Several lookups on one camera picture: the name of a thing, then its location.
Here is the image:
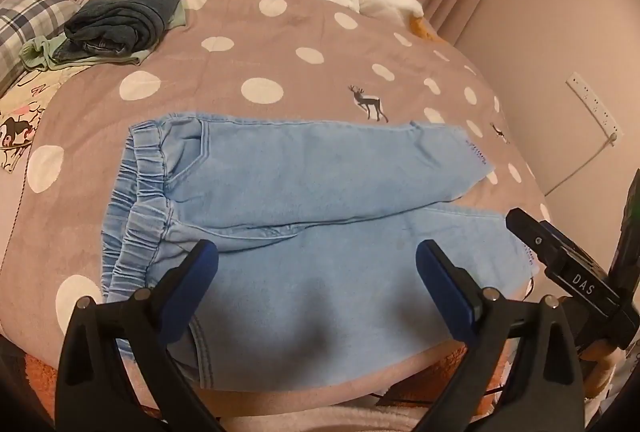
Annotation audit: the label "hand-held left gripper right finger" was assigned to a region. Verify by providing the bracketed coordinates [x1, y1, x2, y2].
[415, 240, 586, 432]

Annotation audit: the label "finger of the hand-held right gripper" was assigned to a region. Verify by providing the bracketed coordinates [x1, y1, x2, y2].
[506, 208, 621, 313]

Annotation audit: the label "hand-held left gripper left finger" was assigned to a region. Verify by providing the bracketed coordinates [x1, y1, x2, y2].
[55, 239, 221, 432]

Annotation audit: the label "light blue denim pants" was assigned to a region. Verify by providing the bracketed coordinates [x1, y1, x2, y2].
[100, 112, 538, 390]

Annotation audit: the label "white power strip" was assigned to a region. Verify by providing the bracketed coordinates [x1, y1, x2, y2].
[566, 72, 625, 140]

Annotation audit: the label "polka dot blanket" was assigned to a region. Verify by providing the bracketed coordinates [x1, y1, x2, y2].
[0, 0, 556, 413]

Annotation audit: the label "printed cream cloth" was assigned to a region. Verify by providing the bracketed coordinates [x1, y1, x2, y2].
[0, 66, 66, 175]

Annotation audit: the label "folded dark jeans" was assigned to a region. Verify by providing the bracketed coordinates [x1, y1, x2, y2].
[64, 0, 183, 57]

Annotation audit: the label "pale green garment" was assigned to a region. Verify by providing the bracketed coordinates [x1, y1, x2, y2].
[20, 6, 188, 72]

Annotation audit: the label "plaid pillow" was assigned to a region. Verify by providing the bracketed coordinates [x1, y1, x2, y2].
[0, 0, 81, 87]

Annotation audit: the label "white power cable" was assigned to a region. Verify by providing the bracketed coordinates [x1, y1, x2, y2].
[542, 137, 618, 197]

